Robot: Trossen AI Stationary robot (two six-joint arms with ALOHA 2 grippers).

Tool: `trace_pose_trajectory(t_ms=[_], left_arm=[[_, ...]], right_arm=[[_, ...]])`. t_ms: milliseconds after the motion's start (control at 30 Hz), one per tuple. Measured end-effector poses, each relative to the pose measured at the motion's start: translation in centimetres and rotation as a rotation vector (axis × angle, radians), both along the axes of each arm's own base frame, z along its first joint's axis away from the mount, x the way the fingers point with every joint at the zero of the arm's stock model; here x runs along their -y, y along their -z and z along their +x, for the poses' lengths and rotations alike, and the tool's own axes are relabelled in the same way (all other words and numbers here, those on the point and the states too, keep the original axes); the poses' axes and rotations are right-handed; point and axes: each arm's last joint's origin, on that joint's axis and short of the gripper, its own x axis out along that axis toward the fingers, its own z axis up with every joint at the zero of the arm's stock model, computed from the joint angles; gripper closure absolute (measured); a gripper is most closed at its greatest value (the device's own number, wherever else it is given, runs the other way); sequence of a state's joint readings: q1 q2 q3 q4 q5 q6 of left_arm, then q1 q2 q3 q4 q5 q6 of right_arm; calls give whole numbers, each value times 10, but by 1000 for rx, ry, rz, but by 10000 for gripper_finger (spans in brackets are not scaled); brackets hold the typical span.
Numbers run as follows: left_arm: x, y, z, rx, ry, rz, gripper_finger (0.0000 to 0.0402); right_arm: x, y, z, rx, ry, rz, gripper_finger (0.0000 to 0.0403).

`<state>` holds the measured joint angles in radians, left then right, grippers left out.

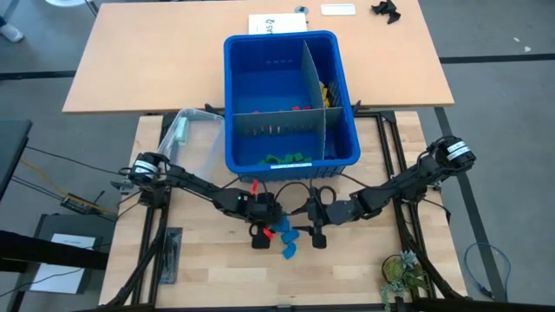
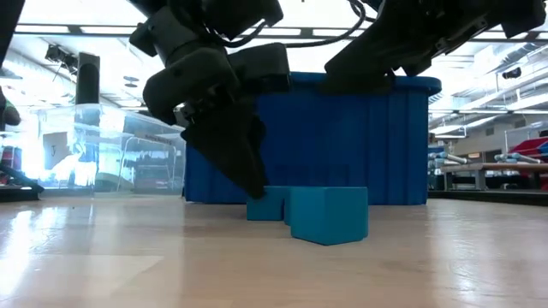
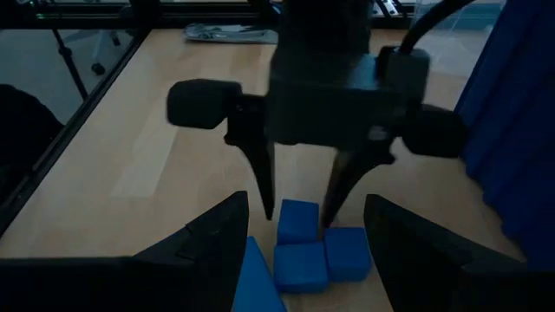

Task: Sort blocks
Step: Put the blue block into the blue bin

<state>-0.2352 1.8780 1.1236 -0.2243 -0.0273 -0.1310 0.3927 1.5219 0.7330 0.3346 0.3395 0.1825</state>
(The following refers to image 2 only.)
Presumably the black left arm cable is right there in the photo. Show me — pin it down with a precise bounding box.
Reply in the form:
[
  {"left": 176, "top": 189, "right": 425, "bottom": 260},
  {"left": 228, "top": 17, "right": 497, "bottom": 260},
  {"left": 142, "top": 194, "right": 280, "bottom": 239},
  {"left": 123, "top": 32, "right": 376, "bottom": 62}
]
[{"left": 209, "top": 19, "right": 269, "bottom": 49}]

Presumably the black spotlight cluster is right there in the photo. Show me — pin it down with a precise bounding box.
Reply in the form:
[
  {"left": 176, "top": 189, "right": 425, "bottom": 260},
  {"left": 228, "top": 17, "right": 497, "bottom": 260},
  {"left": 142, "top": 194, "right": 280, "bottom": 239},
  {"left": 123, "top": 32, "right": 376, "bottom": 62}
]
[{"left": 44, "top": 42, "right": 79, "bottom": 74}]

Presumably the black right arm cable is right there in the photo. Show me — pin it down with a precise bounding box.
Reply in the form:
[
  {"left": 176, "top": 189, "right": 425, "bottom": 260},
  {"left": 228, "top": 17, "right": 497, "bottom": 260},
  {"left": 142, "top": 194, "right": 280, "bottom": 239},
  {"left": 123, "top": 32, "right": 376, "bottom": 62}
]
[{"left": 284, "top": 0, "right": 378, "bottom": 49}]

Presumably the white container label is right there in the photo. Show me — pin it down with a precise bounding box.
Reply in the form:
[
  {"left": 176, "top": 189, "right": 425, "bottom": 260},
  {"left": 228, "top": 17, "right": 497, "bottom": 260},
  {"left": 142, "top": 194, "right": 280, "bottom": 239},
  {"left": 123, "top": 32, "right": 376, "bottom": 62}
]
[{"left": 143, "top": 132, "right": 175, "bottom": 145}]

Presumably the wooden workbench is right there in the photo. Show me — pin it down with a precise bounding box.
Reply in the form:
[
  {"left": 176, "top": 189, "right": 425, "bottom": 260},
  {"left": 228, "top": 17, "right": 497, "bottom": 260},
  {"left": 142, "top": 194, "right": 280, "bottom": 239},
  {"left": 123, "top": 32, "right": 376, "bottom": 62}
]
[{"left": 440, "top": 162, "right": 548, "bottom": 192}]

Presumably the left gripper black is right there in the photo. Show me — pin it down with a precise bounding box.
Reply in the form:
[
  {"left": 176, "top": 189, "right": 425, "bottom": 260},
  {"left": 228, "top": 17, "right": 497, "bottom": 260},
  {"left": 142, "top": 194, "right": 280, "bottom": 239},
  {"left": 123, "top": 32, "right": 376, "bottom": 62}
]
[{"left": 128, "top": 4, "right": 292, "bottom": 200}]

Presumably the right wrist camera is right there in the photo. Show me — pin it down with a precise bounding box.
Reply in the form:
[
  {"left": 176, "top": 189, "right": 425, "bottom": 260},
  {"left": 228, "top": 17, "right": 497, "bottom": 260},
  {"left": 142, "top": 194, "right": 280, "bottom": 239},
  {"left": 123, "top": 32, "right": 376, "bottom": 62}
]
[{"left": 500, "top": 0, "right": 548, "bottom": 39}]

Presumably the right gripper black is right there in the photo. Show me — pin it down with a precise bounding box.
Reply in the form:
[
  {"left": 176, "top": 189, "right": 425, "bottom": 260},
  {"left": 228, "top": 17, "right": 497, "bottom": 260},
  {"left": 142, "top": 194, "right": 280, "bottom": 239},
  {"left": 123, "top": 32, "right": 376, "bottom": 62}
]
[{"left": 323, "top": 0, "right": 515, "bottom": 96}]

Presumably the red storage bin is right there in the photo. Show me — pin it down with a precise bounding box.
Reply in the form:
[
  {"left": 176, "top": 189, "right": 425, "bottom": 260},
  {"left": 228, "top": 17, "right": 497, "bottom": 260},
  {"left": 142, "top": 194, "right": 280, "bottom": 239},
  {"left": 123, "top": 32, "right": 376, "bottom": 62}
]
[{"left": 509, "top": 136, "right": 548, "bottom": 157}]

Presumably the white metal rack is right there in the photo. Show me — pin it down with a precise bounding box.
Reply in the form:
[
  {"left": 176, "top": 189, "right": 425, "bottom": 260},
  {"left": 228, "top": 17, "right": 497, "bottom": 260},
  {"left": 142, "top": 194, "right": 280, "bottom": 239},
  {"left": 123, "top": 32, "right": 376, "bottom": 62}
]
[{"left": 503, "top": 121, "right": 548, "bottom": 151}]

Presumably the clear plastic container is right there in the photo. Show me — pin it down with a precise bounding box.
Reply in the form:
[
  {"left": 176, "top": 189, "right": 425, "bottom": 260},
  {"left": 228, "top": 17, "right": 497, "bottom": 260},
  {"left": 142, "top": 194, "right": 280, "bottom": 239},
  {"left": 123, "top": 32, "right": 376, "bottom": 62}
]
[{"left": 36, "top": 104, "right": 188, "bottom": 198}]

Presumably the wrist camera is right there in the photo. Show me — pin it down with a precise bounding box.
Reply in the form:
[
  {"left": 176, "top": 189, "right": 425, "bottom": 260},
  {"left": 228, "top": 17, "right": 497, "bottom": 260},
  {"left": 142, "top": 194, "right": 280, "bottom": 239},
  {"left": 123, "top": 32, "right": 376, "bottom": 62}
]
[
  {"left": 200, "top": 0, "right": 284, "bottom": 42},
  {"left": 500, "top": 0, "right": 548, "bottom": 39}
]

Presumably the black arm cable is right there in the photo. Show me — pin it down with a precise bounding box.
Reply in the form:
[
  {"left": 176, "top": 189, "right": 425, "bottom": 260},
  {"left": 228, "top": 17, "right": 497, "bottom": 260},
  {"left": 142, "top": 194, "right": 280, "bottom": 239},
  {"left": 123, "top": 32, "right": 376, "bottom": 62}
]
[
  {"left": 284, "top": 0, "right": 378, "bottom": 49},
  {"left": 209, "top": 19, "right": 269, "bottom": 49}
]

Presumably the blue plastic bin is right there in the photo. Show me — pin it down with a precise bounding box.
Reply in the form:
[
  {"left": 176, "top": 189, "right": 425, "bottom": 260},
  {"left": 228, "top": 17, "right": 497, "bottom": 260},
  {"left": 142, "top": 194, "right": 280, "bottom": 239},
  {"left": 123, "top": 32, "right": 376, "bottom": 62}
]
[{"left": 183, "top": 71, "right": 443, "bottom": 205}]

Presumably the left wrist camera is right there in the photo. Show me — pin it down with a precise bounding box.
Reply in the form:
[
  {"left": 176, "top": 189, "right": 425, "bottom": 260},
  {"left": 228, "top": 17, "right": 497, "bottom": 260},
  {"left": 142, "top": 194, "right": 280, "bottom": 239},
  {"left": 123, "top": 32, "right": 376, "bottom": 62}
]
[{"left": 200, "top": 0, "right": 284, "bottom": 42}]

